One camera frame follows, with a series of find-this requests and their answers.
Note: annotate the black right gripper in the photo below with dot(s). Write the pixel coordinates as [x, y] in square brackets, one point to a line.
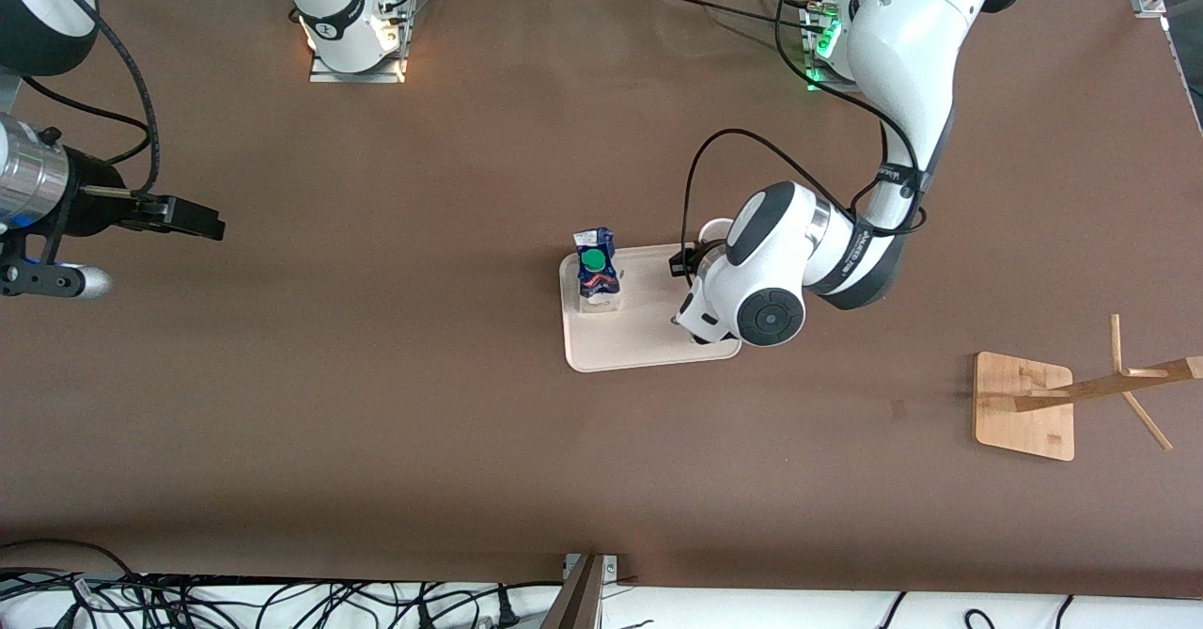
[94, 204]

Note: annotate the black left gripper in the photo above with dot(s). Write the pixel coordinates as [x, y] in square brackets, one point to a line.
[683, 261]

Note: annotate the white smiley face cup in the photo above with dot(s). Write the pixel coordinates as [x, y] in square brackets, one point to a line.
[714, 228]

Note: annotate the blue white milk carton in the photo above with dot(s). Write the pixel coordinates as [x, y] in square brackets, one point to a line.
[597, 272]

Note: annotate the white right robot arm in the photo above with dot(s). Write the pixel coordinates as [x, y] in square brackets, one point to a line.
[334, 8]

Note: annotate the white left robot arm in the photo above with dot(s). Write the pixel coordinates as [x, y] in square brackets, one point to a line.
[902, 46]

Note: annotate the beige rabbit print tray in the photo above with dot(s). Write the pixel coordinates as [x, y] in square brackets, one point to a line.
[639, 338]

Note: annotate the wooden mug stand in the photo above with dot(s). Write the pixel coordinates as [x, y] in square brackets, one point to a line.
[1020, 413]

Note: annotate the aluminium left arm base plate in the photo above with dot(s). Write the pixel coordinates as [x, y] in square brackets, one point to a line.
[816, 79]

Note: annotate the metal frame post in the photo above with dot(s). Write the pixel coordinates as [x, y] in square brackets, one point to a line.
[581, 596]

